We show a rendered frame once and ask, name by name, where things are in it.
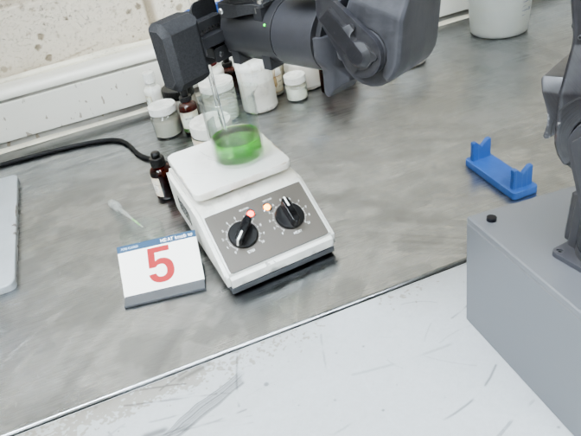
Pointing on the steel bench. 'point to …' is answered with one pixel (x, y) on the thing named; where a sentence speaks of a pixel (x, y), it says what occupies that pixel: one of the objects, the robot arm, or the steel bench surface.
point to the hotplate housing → (261, 272)
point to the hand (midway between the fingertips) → (204, 19)
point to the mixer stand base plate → (9, 233)
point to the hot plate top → (184, 162)
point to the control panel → (265, 227)
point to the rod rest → (501, 171)
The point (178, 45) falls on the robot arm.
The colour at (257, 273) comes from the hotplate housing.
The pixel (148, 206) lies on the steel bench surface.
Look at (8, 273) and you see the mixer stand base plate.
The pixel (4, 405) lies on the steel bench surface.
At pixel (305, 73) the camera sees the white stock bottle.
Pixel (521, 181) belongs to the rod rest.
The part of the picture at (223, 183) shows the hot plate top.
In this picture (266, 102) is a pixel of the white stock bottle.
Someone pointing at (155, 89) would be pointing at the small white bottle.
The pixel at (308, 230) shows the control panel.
